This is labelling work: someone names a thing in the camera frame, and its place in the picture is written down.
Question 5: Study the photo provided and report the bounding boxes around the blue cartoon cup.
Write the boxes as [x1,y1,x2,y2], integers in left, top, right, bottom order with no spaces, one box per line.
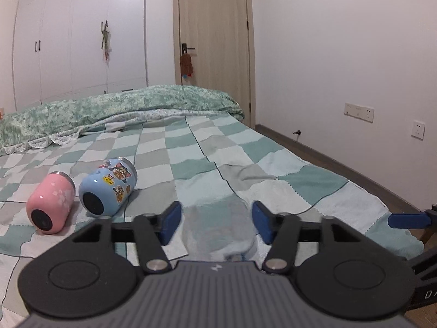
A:
[78,157,138,217]

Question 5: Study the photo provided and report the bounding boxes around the pink cup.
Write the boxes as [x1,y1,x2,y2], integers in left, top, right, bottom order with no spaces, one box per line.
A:
[26,172,76,234]

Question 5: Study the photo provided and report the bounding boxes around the green checkered blanket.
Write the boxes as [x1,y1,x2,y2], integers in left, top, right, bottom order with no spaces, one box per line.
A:
[1,116,424,327]

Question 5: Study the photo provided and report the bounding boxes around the green floral duvet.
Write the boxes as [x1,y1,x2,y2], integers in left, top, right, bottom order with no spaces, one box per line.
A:
[1,85,244,156]

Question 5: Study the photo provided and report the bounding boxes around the hanging ornament on wardrobe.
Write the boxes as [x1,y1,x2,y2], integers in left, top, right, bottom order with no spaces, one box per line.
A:
[101,21,110,62]

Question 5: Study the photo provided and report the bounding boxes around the white wardrobe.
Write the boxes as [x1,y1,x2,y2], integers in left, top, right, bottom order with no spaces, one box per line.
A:
[13,0,147,110]

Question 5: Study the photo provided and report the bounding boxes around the beige door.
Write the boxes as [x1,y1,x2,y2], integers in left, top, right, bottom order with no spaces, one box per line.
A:
[173,0,256,127]

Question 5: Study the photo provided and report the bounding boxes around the white wall socket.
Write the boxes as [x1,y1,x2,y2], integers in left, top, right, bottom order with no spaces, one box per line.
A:
[411,120,426,141]

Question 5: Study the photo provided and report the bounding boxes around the black wall plug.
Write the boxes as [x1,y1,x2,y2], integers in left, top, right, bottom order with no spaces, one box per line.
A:
[293,130,302,141]

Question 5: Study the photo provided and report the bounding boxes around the white wall switch panel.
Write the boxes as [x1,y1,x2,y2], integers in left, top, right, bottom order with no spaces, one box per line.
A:
[344,103,375,123]

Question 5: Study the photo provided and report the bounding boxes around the brown cloth on handle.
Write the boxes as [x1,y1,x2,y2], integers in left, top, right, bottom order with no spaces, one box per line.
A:
[180,52,193,78]

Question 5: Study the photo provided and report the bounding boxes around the black door handle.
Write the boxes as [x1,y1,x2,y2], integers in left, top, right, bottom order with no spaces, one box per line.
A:
[181,43,195,54]

